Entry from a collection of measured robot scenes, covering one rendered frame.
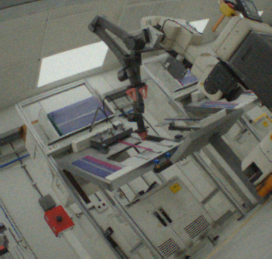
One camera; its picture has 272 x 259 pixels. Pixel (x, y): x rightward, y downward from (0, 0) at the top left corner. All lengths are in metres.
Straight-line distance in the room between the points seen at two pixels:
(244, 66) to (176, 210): 1.31
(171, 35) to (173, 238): 1.38
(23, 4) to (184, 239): 2.41
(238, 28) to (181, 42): 0.52
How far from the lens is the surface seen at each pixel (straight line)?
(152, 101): 3.87
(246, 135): 3.45
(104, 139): 2.77
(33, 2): 0.24
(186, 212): 2.66
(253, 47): 1.73
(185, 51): 2.15
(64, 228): 2.13
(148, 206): 2.56
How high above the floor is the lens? 0.14
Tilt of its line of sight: 20 degrees up
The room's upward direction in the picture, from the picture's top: 39 degrees counter-clockwise
